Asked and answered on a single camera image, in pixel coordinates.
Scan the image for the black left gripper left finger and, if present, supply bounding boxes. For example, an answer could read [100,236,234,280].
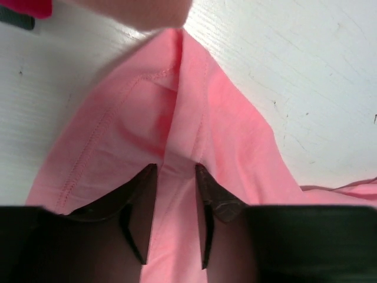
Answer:
[1,164,157,282]

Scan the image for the folded red t-shirt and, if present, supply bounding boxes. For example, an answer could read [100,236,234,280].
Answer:
[1,0,52,19]

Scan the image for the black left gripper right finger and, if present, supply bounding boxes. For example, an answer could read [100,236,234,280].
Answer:
[195,164,376,282]

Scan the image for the pink t-shirt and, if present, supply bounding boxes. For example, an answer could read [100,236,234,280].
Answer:
[27,29,376,282]

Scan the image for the folded dark t-shirt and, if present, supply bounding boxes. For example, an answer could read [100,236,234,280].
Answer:
[0,6,35,31]

